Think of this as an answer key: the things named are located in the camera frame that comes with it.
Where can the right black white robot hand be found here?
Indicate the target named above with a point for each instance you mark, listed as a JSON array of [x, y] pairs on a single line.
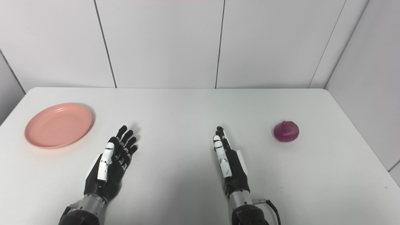
[[237, 173]]

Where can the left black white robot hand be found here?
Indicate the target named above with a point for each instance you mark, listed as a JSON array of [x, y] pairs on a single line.
[[112, 175]]

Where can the purple red onion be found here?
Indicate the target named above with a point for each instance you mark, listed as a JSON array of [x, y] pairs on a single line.
[[286, 132]]

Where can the pink round plate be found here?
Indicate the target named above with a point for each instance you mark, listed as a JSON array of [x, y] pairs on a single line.
[[58, 125]]

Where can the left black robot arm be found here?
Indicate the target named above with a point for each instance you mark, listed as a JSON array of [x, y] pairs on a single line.
[[84, 215]]

